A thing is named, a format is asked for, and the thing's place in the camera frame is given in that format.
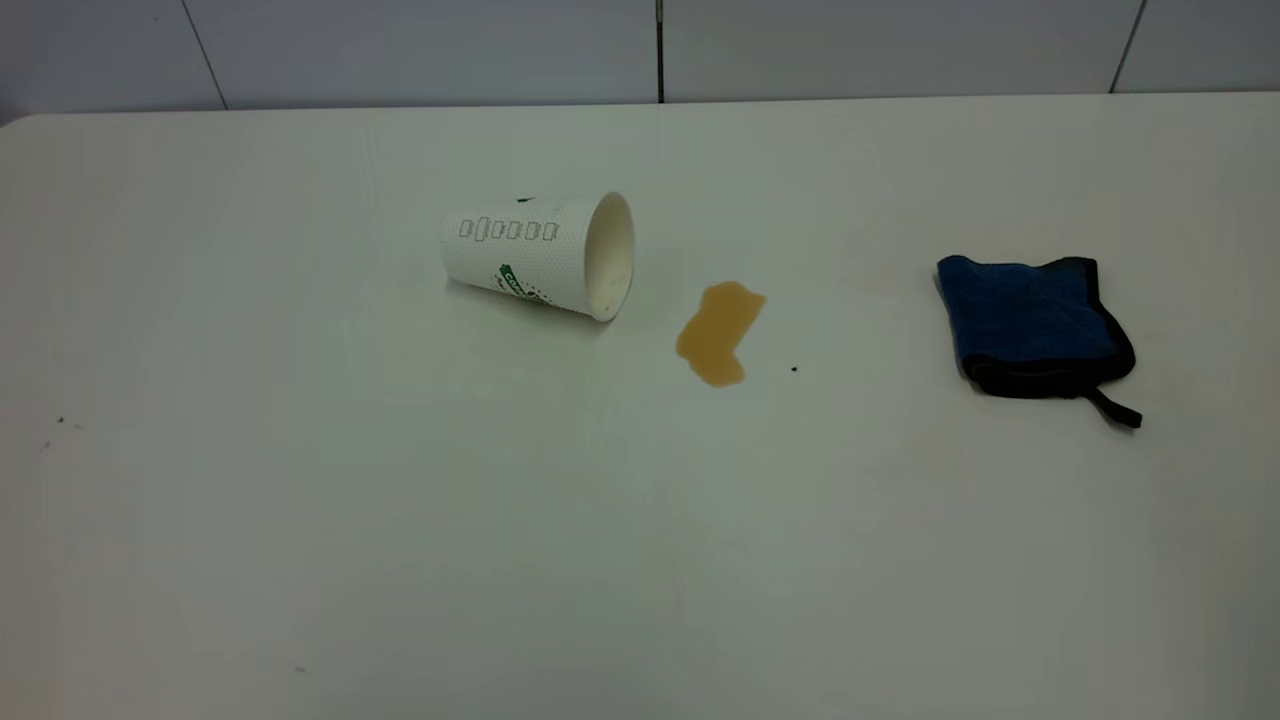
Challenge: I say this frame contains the white paper coffee cup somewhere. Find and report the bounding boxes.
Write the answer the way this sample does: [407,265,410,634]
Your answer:
[440,190,637,323]

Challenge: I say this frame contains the blue cloth with black trim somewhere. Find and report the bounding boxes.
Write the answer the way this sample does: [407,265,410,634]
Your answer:
[935,254,1144,430]

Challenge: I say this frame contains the brown coffee spill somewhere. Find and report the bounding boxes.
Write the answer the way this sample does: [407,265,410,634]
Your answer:
[675,281,768,389]

